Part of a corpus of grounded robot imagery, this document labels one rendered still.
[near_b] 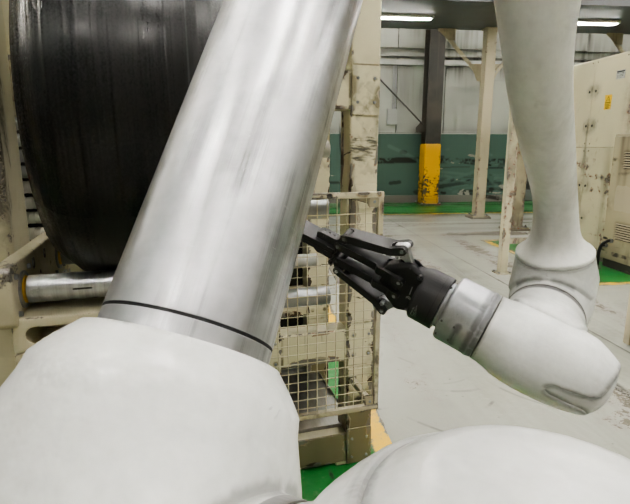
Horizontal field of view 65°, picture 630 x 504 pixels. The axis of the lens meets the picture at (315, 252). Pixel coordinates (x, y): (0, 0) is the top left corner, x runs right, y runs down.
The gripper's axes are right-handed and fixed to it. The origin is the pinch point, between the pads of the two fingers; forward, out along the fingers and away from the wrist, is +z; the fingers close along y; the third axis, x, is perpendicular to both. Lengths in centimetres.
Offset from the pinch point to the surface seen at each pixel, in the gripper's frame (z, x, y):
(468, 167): 138, 923, 450
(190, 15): 25.9, 1.5, -23.5
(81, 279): 31.9, -18.3, 16.1
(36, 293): 35.5, -24.0, 17.3
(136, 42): 28.4, -5.9, -20.6
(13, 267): 37.9, -25.0, 12.4
